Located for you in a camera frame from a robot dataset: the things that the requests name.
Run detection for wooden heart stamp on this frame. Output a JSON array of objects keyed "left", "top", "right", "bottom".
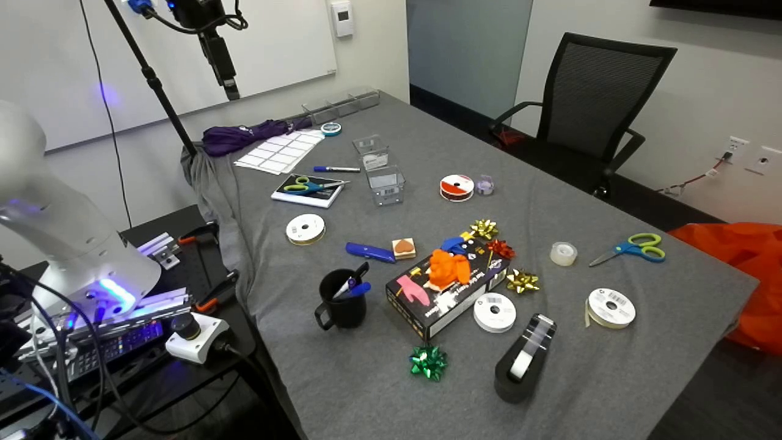
[{"left": 391, "top": 237, "right": 417, "bottom": 258}]

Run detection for white power adapter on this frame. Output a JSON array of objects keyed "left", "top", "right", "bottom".
[{"left": 163, "top": 312, "right": 230, "bottom": 364}]

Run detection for purple cord bundle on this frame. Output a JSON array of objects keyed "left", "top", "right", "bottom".
[{"left": 201, "top": 114, "right": 314, "bottom": 159}]

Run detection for black office chair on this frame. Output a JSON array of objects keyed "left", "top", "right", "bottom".
[{"left": 488, "top": 31, "right": 674, "bottom": 198}]

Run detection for red gift bow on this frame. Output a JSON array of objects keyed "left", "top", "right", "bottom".
[{"left": 487, "top": 240, "right": 516, "bottom": 262}]

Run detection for red white ribbon spool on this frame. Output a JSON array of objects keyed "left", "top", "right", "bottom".
[{"left": 437, "top": 172, "right": 474, "bottom": 203}]

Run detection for grey table cloth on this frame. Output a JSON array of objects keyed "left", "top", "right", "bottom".
[{"left": 186, "top": 98, "right": 754, "bottom": 440}]

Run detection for white ribbon spool right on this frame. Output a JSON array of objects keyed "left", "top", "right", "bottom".
[{"left": 584, "top": 289, "right": 637, "bottom": 329}]

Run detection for small purple container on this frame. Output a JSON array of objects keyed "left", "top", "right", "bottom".
[{"left": 476, "top": 176, "right": 496, "bottom": 194}]

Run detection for clear tape roll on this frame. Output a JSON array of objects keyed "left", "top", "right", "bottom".
[{"left": 550, "top": 241, "right": 578, "bottom": 267}]

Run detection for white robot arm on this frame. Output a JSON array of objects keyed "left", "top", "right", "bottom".
[{"left": 0, "top": 99, "right": 162, "bottom": 312}]

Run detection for purple marker in mug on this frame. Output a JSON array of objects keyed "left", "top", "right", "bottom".
[{"left": 333, "top": 281, "right": 371, "bottom": 300}]

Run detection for white ribbon spool centre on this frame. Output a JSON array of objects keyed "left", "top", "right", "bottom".
[{"left": 474, "top": 292, "right": 518, "bottom": 334}]

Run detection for white label sheets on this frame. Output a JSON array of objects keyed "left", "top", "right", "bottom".
[{"left": 236, "top": 130, "right": 324, "bottom": 176}]

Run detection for orange bag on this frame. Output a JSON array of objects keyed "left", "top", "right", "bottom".
[{"left": 674, "top": 221, "right": 782, "bottom": 353}]

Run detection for yellow gift bow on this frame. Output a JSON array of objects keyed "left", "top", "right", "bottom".
[{"left": 462, "top": 220, "right": 498, "bottom": 241}]

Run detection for black marker in mug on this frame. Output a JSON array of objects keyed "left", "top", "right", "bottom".
[{"left": 349, "top": 262, "right": 369, "bottom": 281}]

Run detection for gold gift bow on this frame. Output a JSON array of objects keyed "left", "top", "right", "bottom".
[{"left": 505, "top": 269, "right": 540, "bottom": 296}]

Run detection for green gift bow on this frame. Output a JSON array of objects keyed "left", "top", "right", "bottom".
[{"left": 408, "top": 344, "right": 450, "bottom": 380}]

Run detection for blue green scissors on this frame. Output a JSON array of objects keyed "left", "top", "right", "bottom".
[{"left": 590, "top": 232, "right": 667, "bottom": 267}]

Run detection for black mug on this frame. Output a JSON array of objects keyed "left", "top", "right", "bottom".
[{"left": 314, "top": 269, "right": 366, "bottom": 329}]

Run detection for white wall thermostat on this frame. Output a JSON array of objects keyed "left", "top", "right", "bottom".
[{"left": 329, "top": 0, "right": 355, "bottom": 39}]

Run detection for black tape dispenser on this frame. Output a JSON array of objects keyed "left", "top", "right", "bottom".
[{"left": 493, "top": 312, "right": 556, "bottom": 402}]

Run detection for blue marker pen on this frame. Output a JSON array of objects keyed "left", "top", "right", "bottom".
[{"left": 313, "top": 164, "right": 361, "bottom": 172}]

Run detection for white ribbon spool left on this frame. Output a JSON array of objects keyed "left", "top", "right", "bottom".
[{"left": 284, "top": 212, "right": 324, "bottom": 243}]

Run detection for clear square container far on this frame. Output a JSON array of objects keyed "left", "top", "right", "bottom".
[{"left": 355, "top": 133, "right": 391, "bottom": 170}]

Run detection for clear square bowl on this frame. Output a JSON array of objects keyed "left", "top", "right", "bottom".
[{"left": 369, "top": 170, "right": 404, "bottom": 207}]

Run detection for teal tape roll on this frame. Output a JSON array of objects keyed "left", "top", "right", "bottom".
[{"left": 320, "top": 121, "right": 342, "bottom": 136}]

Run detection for black gift box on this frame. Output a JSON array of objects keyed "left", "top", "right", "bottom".
[{"left": 386, "top": 254, "right": 505, "bottom": 342}]

